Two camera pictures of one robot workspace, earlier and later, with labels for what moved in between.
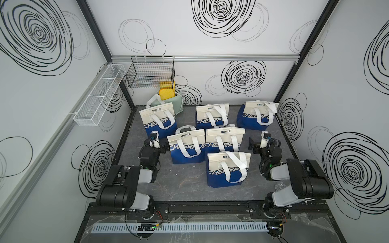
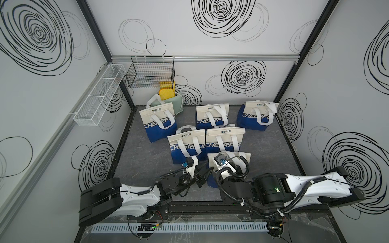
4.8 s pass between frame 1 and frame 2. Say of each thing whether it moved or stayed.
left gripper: moved
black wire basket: stayed
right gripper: moved
